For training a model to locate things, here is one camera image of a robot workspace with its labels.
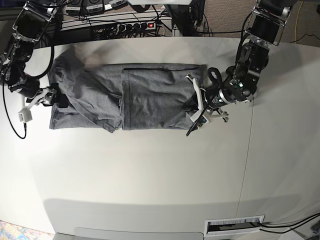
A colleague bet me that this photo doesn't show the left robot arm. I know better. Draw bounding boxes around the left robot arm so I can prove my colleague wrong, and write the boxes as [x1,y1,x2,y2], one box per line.
[182,0,294,113]

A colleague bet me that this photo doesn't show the black power strip red switch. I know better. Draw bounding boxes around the black power strip red switch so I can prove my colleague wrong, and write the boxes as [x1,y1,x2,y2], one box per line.
[90,22,160,41]

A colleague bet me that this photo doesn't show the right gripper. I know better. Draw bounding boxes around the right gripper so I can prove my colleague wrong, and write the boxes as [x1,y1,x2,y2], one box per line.
[37,84,68,108]

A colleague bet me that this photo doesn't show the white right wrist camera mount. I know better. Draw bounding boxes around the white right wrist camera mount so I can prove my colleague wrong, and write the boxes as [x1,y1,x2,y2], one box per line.
[18,88,44,124]

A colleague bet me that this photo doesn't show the grey T-shirt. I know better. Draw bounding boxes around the grey T-shirt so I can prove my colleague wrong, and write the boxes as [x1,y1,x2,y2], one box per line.
[48,49,207,133]

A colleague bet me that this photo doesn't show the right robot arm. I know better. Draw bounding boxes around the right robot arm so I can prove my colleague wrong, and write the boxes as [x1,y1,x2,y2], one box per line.
[0,0,69,108]

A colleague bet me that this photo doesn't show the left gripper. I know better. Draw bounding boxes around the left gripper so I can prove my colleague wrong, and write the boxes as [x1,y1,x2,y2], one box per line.
[182,85,234,113]

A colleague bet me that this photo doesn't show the black foot pedal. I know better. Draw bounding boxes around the black foot pedal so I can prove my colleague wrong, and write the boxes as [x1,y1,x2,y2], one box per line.
[85,0,104,13]
[65,0,82,11]
[103,0,128,11]

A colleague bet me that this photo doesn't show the table cable grommet slot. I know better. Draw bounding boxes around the table cable grommet slot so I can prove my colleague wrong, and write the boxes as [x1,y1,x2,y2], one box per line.
[204,215,265,237]

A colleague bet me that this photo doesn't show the black foot pedal left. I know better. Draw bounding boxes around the black foot pedal left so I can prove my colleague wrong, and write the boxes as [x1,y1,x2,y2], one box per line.
[65,0,82,11]

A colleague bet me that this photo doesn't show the black foot pedal right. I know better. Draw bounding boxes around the black foot pedal right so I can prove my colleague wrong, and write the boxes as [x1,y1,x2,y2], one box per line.
[103,0,128,11]

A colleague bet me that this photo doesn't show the black cables at table edge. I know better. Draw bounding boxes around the black cables at table edge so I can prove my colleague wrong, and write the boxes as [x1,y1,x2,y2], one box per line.
[257,212,320,233]

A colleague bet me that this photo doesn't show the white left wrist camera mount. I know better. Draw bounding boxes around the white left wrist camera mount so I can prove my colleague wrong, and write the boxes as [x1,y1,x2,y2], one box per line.
[185,74,229,136]

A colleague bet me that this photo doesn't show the black foot pedal middle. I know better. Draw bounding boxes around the black foot pedal middle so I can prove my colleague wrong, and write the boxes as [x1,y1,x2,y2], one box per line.
[85,0,104,13]

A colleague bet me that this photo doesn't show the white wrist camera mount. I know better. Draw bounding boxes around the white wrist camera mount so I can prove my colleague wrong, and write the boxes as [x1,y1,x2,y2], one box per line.
[18,88,44,124]
[185,74,229,136]

